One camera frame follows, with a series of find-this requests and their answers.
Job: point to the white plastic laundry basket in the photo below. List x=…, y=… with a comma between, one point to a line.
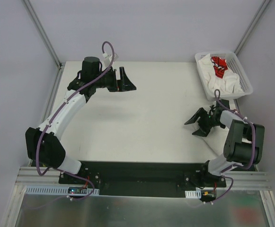
x=235, y=65

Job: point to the aluminium frame rail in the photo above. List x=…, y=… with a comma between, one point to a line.
x=243, y=180

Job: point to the white slotted cable duct left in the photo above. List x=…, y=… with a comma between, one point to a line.
x=60, y=190

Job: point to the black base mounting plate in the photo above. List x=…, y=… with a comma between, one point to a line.
x=170, y=180

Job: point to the white slotted cable duct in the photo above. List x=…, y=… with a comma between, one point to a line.
x=196, y=194
x=60, y=190

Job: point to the right aluminium corner post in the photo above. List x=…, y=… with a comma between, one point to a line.
x=253, y=24

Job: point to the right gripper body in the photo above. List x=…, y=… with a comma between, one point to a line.
x=207, y=121

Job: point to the white shirts in basket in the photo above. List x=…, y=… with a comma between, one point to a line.
x=229, y=84

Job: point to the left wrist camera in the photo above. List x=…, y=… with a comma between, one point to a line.
x=108, y=59

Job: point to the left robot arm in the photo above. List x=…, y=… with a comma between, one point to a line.
x=43, y=143

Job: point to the red printed white shirt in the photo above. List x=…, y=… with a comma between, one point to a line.
x=219, y=65

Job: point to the left aluminium corner post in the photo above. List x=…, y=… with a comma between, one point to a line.
x=41, y=31

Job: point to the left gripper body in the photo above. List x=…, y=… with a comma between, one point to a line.
x=118, y=80

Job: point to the aluminium corner post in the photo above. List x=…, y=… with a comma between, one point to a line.
x=253, y=24
x=41, y=31

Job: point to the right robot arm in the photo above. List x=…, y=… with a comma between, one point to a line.
x=243, y=145

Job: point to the white slotted cable duct right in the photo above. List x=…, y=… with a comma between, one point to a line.
x=196, y=194

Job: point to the cream white t shirt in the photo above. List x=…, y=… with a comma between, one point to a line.
x=216, y=139

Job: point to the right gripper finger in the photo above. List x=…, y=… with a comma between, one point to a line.
x=199, y=114
x=201, y=132

